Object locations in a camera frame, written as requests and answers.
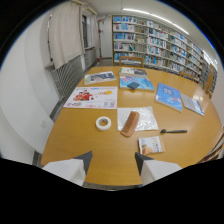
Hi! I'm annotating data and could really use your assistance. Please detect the clear plastic bag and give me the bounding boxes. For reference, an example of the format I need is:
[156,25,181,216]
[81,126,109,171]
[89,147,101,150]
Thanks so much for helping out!
[116,106,159,132]

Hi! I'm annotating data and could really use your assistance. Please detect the wooden comb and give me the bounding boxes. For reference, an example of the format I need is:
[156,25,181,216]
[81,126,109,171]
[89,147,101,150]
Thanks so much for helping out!
[120,110,141,138]

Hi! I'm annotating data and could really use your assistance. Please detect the white tape roll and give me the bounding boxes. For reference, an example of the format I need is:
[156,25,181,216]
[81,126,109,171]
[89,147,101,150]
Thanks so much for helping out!
[95,116,112,132]

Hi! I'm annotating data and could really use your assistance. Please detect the blue book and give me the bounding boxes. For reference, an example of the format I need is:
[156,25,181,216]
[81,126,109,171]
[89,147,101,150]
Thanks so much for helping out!
[154,82,184,113]

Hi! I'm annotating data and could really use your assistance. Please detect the grey blue booklet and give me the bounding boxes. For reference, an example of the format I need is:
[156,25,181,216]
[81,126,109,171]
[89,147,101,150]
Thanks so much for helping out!
[180,92,205,117]

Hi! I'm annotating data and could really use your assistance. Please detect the white poster with red print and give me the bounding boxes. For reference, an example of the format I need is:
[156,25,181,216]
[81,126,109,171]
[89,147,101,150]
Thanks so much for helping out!
[63,86,119,110]

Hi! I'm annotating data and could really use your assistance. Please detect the light blue magazine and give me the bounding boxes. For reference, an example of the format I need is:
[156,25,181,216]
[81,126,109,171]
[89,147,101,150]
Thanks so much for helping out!
[119,75,156,92]

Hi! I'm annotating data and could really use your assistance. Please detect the small dark blue box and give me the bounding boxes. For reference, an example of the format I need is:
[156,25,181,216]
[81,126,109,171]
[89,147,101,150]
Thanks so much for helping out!
[126,81,141,90]

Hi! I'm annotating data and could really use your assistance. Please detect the grey cover magazine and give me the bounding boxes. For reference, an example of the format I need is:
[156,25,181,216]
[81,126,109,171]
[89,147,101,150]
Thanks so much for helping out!
[83,70,117,86]

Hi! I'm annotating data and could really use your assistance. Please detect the wooden chair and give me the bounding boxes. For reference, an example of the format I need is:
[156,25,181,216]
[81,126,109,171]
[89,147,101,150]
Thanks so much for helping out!
[178,70,196,82]
[202,64,217,100]
[118,55,145,69]

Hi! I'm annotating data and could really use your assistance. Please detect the green cover book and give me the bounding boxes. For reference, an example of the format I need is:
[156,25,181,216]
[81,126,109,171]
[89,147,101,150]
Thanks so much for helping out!
[118,67,148,78]

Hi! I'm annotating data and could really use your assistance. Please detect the library bookshelf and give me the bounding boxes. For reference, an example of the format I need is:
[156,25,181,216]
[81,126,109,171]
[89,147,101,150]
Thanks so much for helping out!
[111,13,214,84]

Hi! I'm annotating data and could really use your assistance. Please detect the white curtain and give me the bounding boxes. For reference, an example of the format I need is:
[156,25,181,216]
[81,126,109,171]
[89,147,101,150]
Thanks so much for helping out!
[48,0,86,70]

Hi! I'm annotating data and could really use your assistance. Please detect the wall radiator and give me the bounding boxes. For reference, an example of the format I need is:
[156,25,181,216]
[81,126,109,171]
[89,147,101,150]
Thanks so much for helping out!
[49,54,84,100]

